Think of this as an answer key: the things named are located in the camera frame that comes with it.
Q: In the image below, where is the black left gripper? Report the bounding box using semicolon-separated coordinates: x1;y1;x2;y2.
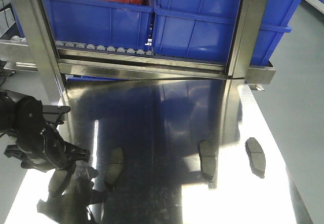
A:
4;95;90;172

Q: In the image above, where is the grey brake pad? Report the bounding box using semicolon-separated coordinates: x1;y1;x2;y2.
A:
48;170;72;197
198;140;216;182
104;147;124;191
245;137;266;178

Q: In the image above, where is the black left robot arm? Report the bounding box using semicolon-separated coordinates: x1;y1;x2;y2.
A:
1;90;90;172

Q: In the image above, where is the roller conveyor track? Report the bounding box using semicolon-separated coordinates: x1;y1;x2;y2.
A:
10;35;155;56

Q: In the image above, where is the left blue plastic bin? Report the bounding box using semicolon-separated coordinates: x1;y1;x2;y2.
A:
11;0;153;50

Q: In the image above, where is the blue plastic bin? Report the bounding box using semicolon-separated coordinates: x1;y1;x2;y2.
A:
152;0;301;66
11;0;153;50

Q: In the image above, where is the right blue plastic bin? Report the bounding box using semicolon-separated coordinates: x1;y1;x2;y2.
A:
152;0;301;66

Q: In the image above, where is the stainless steel rack frame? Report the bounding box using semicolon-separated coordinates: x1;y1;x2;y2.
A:
1;0;275;100

